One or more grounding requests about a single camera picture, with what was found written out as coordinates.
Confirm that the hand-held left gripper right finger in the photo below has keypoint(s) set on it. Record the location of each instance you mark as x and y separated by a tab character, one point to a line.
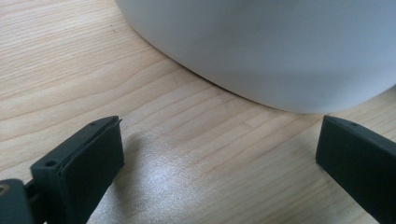
358	155

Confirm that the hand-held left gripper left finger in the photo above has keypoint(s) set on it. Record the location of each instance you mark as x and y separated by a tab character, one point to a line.
90	161

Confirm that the white trash bin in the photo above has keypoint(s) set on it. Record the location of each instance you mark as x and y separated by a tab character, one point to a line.
264	46

